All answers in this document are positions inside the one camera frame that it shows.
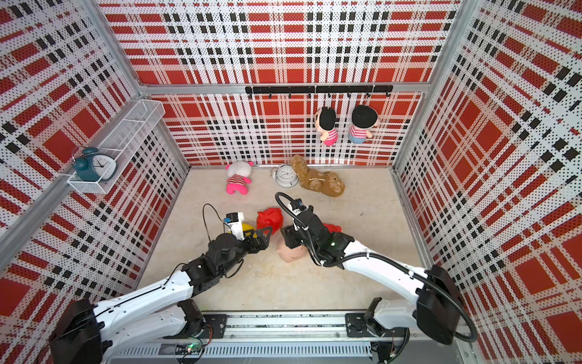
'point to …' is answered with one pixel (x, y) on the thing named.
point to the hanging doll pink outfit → (325, 122)
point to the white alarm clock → (285, 176)
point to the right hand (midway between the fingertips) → (292, 228)
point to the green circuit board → (195, 348)
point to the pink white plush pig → (237, 171)
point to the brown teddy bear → (326, 183)
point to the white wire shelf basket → (124, 142)
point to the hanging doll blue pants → (356, 139)
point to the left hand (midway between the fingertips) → (268, 229)
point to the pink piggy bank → (289, 254)
